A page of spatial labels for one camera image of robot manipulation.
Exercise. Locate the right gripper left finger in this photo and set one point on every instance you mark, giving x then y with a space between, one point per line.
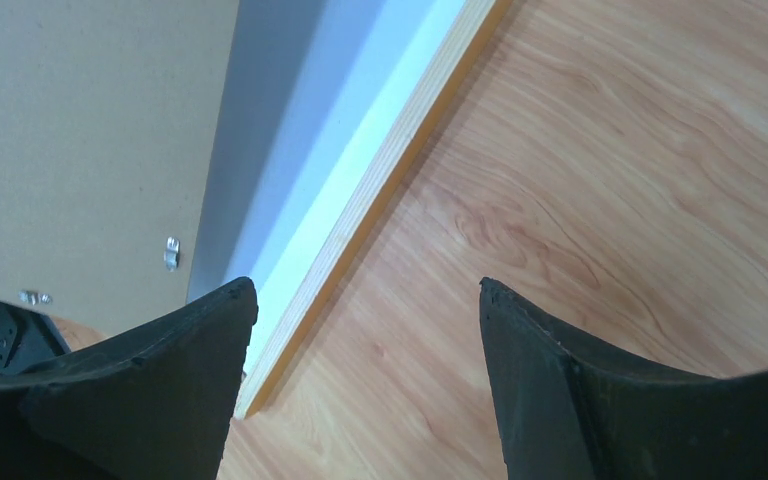
154 402

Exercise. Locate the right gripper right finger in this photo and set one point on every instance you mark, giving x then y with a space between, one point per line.
569 405

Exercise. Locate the photo print board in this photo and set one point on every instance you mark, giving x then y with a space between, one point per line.
272 41

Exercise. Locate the wooden picture frame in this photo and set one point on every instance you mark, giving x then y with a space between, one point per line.
371 192

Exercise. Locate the brown backing board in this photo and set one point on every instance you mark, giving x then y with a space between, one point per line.
108 116

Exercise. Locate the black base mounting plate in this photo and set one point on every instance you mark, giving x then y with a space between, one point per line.
27 338

